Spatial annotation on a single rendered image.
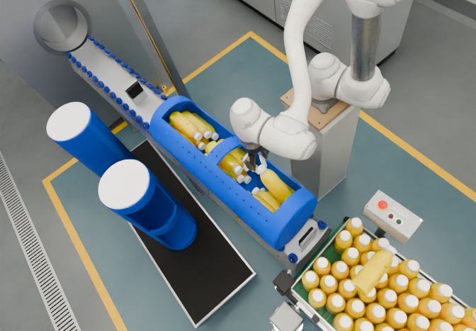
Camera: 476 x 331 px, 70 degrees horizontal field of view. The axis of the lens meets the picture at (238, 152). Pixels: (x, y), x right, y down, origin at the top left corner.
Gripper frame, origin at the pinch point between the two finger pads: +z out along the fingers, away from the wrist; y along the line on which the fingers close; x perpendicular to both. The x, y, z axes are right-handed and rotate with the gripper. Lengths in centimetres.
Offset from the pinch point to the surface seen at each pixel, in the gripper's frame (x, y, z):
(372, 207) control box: 42.4, -20.5, 16.0
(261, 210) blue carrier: 12.9, 13.1, 4.6
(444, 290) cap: 79, -11, 16
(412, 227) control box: 58, -24, 16
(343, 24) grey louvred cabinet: -66, -152, 72
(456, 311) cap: 85, -8, 16
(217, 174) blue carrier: -13.4, 13.9, 5.0
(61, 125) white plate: -119, 51, 22
